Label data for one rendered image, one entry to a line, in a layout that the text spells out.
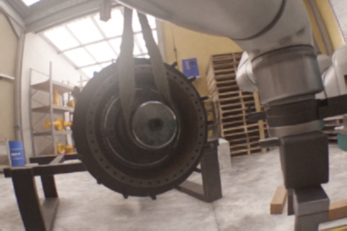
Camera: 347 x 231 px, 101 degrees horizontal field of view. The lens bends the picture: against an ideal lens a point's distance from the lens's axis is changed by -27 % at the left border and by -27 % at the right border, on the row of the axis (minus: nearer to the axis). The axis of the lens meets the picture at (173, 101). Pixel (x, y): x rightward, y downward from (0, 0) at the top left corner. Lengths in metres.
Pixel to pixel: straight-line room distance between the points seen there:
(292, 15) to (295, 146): 0.13
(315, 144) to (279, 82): 0.08
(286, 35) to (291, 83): 0.05
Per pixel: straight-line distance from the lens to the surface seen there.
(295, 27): 0.23
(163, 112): 0.60
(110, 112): 0.71
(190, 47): 5.65
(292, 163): 0.21
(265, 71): 0.23
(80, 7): 7.56
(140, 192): 0.72
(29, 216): 1.77
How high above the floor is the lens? 0.84
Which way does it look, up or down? 7 degrees up
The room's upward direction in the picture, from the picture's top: 8 degrees counter-clockwise
